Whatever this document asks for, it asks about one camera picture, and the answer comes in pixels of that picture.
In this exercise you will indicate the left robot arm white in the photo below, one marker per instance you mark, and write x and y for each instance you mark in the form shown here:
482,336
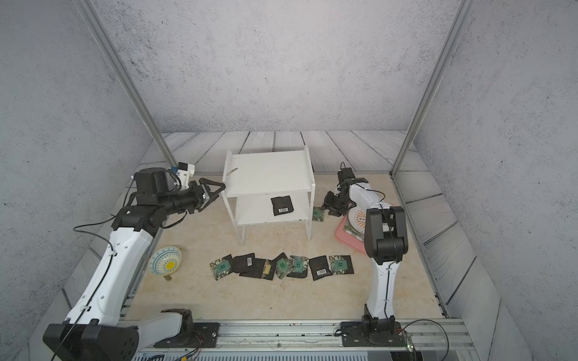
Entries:
91,330

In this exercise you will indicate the black tea bag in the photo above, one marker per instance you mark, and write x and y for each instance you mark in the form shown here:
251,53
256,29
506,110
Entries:
243,263
318,214
255,270

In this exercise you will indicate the aluminium frame post right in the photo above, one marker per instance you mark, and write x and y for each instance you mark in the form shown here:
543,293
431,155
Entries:
458,25

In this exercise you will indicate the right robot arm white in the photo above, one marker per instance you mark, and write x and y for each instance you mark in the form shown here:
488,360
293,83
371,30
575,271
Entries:
385,243

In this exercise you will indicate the black tea bag barcode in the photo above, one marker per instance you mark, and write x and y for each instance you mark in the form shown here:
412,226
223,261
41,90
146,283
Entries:
319,267

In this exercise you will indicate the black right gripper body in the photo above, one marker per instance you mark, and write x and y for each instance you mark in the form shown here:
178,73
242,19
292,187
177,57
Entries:
345,204

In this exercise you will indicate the green label tea bag pile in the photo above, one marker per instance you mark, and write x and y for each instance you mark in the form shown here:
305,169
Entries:
284,265

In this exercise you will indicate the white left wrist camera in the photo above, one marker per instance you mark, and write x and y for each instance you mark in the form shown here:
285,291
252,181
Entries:
184,171

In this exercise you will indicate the oolong tea bag yellow label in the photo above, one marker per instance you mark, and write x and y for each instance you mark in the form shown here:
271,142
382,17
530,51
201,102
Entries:
269,270

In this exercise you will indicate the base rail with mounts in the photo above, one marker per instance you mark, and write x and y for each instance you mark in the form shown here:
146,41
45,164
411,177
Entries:
422,339

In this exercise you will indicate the black tea bag text back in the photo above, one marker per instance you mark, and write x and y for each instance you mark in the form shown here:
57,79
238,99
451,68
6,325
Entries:
282,205

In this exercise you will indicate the aluminium frame post left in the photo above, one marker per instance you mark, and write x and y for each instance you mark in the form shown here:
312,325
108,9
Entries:
94,24

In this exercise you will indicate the green checked cloth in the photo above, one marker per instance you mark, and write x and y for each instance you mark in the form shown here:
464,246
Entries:
353,232

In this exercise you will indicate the yellow patterned bowl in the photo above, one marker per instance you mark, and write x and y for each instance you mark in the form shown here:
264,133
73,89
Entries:
164,262

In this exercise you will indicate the aluminium frame post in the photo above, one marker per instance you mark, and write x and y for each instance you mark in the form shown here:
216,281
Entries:
94,24
458,25

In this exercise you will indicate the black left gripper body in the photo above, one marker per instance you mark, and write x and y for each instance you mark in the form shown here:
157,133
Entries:
188,200

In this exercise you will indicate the floral tea bag green label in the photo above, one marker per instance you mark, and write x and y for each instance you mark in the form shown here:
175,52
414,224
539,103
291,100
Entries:
341,264

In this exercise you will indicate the white two-tier shelf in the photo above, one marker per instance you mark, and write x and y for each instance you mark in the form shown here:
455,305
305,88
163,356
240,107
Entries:
253,179

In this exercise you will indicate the jasmine tea bag floral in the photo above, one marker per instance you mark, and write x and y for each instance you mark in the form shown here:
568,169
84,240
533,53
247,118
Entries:
300,267

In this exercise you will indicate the round printed plate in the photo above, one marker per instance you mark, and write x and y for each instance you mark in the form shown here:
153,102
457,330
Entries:
357,219

